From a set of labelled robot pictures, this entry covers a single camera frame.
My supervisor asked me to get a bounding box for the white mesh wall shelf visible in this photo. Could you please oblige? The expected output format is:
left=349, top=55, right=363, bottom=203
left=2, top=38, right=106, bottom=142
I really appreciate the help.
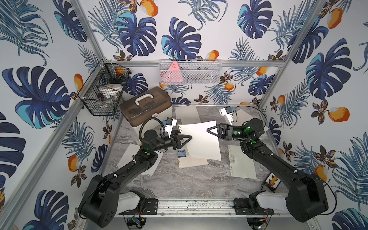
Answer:
left=158, top=60, right=222, bottom=85

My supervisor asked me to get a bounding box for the cream notebook back right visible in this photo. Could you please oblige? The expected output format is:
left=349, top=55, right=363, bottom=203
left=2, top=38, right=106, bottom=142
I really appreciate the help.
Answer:
left=232, top=109, right=254, bottom=126

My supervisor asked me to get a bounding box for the pale green spiral notebook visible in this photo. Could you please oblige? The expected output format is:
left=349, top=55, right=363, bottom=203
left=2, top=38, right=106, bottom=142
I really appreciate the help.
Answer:
left=228, top=145, right=257, bottom=179

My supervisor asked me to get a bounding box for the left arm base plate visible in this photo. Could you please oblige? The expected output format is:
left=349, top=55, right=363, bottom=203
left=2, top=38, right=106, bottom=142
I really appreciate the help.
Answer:
left=117, top=198, right=159, bottom=216

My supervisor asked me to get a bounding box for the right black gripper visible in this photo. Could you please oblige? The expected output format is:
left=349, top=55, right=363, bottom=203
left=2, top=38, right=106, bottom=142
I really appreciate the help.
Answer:
left=207, top=123, right=250, bottom=144

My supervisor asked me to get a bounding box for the aluminium front rail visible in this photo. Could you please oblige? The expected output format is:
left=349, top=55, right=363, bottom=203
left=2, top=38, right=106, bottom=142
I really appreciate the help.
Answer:
left=79, top=197, right=315, bottom=218

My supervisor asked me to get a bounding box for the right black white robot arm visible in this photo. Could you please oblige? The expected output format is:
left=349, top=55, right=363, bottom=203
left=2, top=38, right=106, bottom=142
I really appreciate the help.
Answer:
left=207, top=106, right=332, bottom=222

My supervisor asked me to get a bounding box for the cream spiral notebook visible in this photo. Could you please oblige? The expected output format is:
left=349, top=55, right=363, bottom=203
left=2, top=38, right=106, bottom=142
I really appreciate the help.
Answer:
left=175, top=105, right=201, bottom=125

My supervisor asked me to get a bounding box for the pink triangle item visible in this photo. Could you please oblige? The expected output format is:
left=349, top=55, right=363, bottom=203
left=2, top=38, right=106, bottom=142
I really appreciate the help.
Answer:
left=161, top=61, right=184, bottom=84

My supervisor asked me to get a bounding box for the white bowl in basket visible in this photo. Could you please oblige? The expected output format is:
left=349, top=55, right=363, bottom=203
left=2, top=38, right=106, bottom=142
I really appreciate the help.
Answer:
left=98, top=84, right=123, bottom=100

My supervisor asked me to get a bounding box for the large cream notebook blue label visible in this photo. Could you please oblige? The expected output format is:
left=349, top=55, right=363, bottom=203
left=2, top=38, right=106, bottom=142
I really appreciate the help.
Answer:
left=177, top=149, right=208, bottom=168

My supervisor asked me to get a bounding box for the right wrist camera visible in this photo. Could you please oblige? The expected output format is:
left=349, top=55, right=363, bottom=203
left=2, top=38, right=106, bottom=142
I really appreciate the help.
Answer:
left=219, top=106, right=233, bottom=125

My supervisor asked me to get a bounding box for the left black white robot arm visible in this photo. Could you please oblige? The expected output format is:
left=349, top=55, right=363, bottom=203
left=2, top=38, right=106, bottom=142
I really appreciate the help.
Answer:
left=78, top=118, right=193, bottom=228

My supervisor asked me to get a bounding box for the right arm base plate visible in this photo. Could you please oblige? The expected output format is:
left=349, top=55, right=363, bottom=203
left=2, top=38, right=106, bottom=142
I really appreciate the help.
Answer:
left=233, top=198, right=275, bottom=216

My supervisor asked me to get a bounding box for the green circuit board left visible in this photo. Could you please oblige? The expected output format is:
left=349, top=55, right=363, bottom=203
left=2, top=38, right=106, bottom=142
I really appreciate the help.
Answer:
left=127, top=217, right=146, bottom=227

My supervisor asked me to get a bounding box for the brown lid storage box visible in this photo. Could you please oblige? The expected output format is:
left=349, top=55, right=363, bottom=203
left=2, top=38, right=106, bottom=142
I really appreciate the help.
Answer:
left=119, top=87, right=172, bottom=128

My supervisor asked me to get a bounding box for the black wire basket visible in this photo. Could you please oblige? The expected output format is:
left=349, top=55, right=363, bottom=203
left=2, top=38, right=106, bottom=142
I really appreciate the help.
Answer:
left=77, top=60, right=131, bottom=116

